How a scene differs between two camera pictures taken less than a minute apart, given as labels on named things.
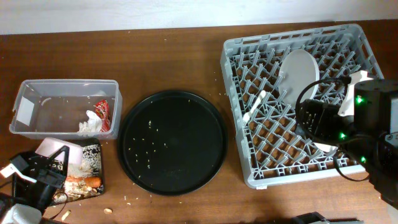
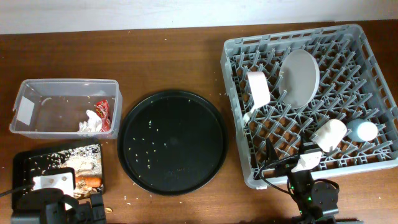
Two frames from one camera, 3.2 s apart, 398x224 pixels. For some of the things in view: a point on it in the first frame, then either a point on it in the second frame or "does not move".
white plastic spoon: [246, 116] does not move
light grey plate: [298, 69] does not move
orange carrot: [89, 182] does not move
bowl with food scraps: [48, 146] -> [260, 93]
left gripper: [52, 178] -> [83, 213]
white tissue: [92, 126] does not move
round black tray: [173, 143] does not move
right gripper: [326, 114] -> [272, 157]
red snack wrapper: [102, 111] does not move
